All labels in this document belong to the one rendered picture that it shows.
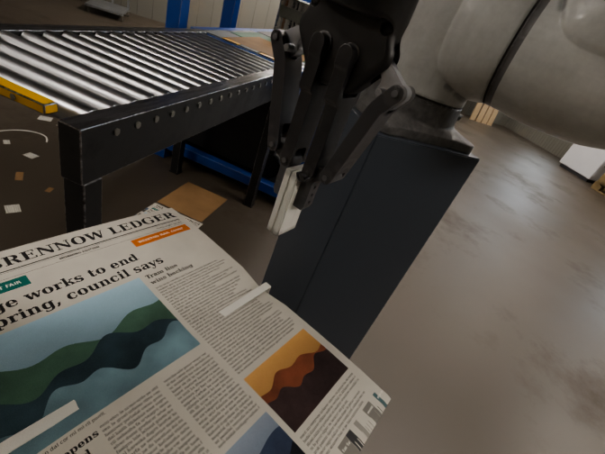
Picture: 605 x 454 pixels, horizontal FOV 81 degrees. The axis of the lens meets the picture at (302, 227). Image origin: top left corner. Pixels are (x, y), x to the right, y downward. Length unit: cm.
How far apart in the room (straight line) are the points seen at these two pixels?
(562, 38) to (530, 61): 3
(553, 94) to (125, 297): 53
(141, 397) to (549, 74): 54
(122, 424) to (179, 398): 4
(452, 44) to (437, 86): 5
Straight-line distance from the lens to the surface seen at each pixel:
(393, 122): 54
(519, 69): 54
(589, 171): 806
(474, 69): 55
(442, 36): 55
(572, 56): 53
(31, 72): 103
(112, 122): 82
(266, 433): 33
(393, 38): 28
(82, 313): 39
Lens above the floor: 113
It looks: 32 degrees down
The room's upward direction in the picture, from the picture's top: 22 degrees clockwise
